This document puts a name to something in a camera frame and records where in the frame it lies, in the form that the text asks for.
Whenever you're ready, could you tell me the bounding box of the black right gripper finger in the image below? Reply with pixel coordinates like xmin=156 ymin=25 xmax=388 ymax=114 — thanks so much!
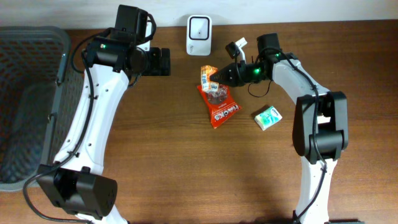
xmin=210 ymin=65 xmax=232 ymax=77
xmin=210 ymin=74 xmax=232 ymax=86

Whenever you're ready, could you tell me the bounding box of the orange tissue pack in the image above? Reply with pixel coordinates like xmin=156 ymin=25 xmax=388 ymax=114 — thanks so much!
xmin=201 ymin=65 xmax=219 ymax=93

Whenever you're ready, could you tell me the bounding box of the red snack bag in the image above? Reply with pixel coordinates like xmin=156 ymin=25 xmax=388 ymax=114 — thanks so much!
xmin=197 ymin=85 xmax=242 ymax=129

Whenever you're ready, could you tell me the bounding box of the teal tissue pack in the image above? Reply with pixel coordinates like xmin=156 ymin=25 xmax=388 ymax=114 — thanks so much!
xmin=254 ymin=106 xmax=282 ymax=131

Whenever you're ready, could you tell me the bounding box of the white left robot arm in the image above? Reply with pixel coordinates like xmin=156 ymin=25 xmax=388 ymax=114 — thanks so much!
xmin=34 ymin=5 xmax=171 ymax=223

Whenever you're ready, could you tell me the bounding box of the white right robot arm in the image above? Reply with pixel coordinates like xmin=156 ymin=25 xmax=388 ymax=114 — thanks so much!
xmin=210 ymin=33 xmax=348 ymax=223

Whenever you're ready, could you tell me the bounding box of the grey plastic basket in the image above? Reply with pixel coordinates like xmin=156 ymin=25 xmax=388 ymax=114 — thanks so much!
xmin=1 ymin=26 xmax=83 ymax=192

